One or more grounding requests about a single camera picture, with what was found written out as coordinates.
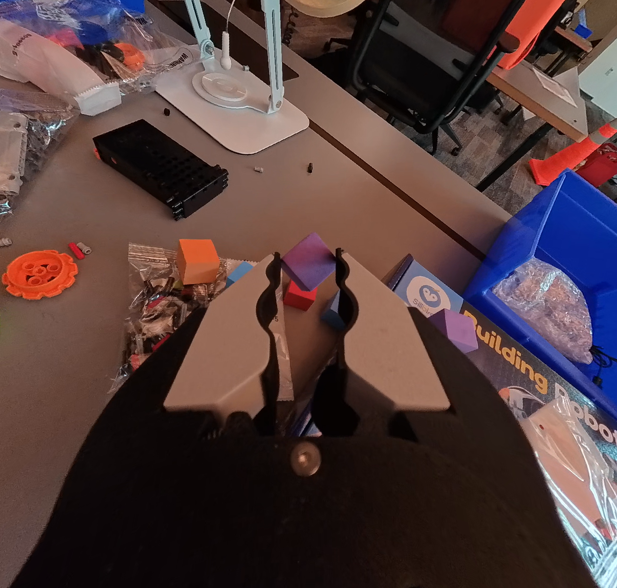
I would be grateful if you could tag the large clear bag grey parts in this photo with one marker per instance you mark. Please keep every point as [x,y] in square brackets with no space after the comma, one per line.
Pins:
[29,154]

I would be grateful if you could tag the orange traffic cone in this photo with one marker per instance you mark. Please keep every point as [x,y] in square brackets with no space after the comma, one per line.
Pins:
[569,159]

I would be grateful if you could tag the bubble wrap packet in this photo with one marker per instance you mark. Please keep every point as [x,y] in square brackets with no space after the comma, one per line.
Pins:
[549,303]

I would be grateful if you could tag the orange foam cube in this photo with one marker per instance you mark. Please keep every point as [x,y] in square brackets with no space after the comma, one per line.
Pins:
[197,260]

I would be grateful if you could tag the light blue foam cube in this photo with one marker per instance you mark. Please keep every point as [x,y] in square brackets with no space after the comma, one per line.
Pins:
[238,274]
[332,313]

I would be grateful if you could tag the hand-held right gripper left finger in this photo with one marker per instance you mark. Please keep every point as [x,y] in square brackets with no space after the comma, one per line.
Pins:
[221,351]

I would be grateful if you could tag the purple foam cube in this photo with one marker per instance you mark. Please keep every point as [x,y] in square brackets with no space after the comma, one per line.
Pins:
[453,330]
[308,260]

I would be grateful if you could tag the grey desk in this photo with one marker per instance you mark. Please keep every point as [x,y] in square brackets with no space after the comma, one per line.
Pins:
[361,202]

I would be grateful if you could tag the red foam cube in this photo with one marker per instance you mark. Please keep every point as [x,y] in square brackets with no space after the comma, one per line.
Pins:
[299,296]

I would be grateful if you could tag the clear bag black red parts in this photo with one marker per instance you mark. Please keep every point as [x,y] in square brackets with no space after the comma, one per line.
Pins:
[154,308]

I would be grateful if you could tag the black office chair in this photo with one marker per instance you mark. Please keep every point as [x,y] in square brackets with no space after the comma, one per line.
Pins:
[424,57]

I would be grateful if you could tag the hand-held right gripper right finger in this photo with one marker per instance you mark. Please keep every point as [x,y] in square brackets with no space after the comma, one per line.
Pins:
[390,351]

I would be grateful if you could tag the small red pin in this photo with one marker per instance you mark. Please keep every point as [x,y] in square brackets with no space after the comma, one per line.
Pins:
[75,250]

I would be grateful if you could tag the blue storage bin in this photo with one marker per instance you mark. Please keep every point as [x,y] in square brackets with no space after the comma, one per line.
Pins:
[569,221]

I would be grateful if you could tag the orange gear wheel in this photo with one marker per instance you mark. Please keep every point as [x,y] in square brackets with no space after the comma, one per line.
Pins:
[38,274]

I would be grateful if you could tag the blue robot kit box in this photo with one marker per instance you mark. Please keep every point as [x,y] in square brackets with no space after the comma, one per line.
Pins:
[501,356]

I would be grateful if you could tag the clear bag of white parts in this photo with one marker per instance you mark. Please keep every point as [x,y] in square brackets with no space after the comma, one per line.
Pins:
[569,453]

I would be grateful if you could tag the black perforated brick plate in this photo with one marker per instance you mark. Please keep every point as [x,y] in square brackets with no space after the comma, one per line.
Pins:
[159,168]

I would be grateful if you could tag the wooden side table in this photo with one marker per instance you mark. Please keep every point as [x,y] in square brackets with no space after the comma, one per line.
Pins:
[540,91]

